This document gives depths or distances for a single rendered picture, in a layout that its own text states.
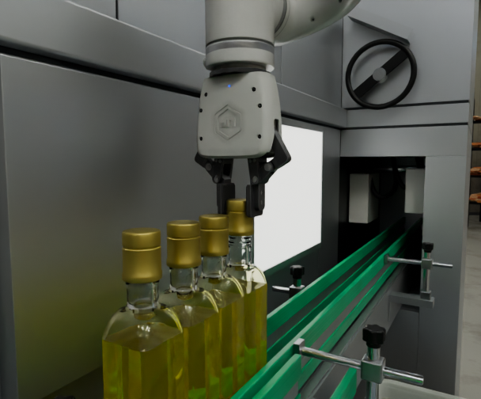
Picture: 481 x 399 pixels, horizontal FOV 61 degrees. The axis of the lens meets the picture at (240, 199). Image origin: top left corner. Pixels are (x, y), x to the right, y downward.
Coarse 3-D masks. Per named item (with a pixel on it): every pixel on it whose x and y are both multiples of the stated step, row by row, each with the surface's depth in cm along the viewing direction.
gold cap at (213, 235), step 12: (204, 216) 46; (216, 216) 46; (228, 216) 47; (204, 228) 45; (216, 228) 45; (228, 228) 47; (204, 240) 45; (216, 240) 45; (228, 240) 47; (204, 252) 45; (216, 252) 45; (228, 252) 46
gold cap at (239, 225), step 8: (232, 200) 50; (240, 200) 50; (232, 208) 50; (240, 208) 50; (232, 216) 50; (240, 216) 50; (232, 224) 50; (240, 224) 50; (248, 224) 50; (232, 232) 50; (240, 232) 50; (248, 232) 50
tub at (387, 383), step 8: (384, 384) 71; (392, 384) 71; (400, 384) 70; (408, 384) 70; (384, 392) 71; (392, 392) 71; (400, 392) 70; (408, 392) 70; (416, 392) 69; (424, 392) 68; (432, 392) 68; (440, 392) 68
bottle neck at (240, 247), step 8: (232, 240) 51; (240, 240) 50; (248, 240) 51; (232, 248) 51; (240, 248) 51; (248, 248) 51; (232, 256) 51; (240, 256) 51; (248, 256) 51; (232, 264) 51; (240, 264) 51
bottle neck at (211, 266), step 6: (204, 258) 46; (210, 258) 46; (216, 258) 46; (222, 258) 46; (204, 264) 46; (210, 264) 46; (216, 264) 46; (222, 264) 46; (204, 270) 46; (210, 270) 46; (216, 270) 46; (222, 270) 46; (210, 276) 46; (216, 276) 46
